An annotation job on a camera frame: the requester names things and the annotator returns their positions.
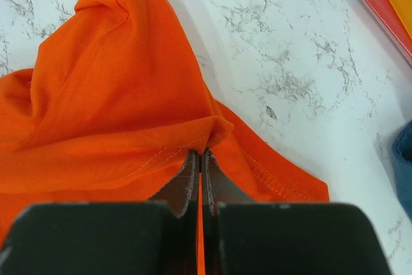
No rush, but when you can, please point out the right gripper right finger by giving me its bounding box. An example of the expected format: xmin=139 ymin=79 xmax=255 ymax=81
xmin=201 ymin=149 xmax=254 ymax=274

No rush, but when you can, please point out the red plastic folder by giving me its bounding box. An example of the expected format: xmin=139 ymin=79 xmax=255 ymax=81
xmin=361 ymin=0 xmax=411 ymax=62

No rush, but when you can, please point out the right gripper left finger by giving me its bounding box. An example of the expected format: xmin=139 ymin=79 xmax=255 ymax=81
xmin=147 ymin=151 xmax=200 ymax=274

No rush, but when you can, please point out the folded blue t shirt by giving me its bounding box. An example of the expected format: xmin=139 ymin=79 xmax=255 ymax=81
xmin=391 ymin=122 xmax=412 ymax=220

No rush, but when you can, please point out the orange t shirt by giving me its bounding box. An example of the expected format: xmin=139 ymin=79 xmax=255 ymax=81
xmin=0 ymin=0 xmax=330 ymax=275

